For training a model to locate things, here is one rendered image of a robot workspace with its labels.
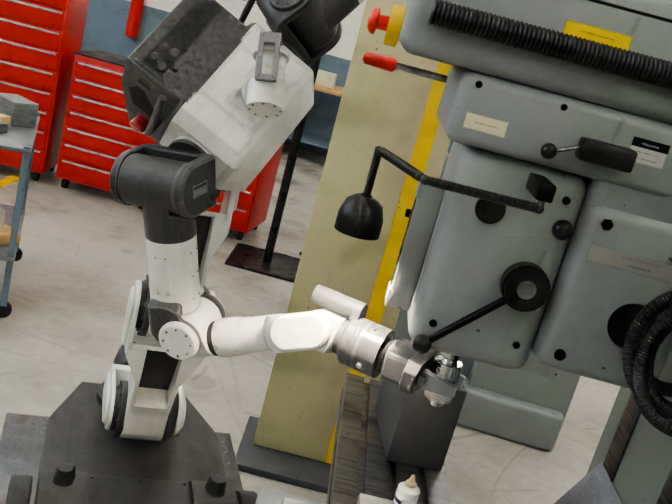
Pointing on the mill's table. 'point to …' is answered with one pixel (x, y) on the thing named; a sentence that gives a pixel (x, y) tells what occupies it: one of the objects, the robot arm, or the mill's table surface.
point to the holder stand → (416, 425)
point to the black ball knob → (562, 229)
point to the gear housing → (552, 128)
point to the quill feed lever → (511, 286)
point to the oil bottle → (407, 491)
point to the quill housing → (489, 255)
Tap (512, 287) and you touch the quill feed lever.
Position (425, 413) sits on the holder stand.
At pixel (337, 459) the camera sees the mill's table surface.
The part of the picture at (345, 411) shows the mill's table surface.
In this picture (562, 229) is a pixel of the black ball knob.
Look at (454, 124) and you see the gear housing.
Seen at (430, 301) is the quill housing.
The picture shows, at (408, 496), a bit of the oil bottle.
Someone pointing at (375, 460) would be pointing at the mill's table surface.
